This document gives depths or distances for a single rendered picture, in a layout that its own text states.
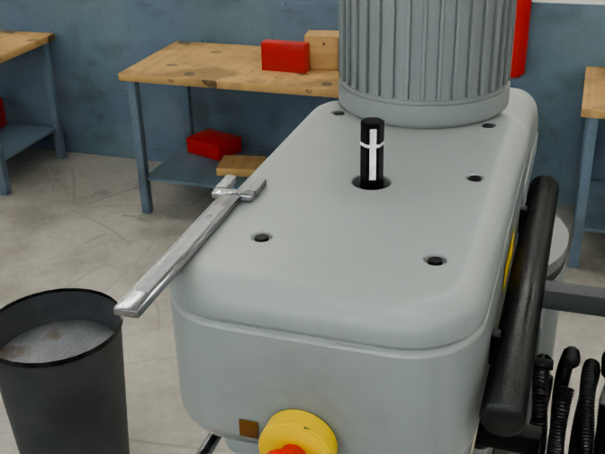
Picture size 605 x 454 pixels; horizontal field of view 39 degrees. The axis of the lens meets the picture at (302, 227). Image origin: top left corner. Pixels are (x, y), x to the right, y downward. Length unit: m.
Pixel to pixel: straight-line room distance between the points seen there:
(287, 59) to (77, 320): 2.11
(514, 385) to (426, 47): 0.39
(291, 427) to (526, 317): 0.24
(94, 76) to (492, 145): 5.26
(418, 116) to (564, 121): 4.27
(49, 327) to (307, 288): 2.69
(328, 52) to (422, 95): 3.86
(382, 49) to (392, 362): 0.41
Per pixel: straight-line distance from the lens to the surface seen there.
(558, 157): 5.26
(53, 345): 3.18
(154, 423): 3.54
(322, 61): 4.80
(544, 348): 1.42
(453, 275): 0.65
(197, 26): 5.58
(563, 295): 1.16
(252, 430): 0.70
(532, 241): 0.89
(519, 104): 1.47
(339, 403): 0.66
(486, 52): 0.95
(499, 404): 0.67
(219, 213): 0.73
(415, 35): 0.92
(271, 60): 4.81
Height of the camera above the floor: 2.21
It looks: 26 degrees down
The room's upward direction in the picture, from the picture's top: 2 degrees counter-clockwise
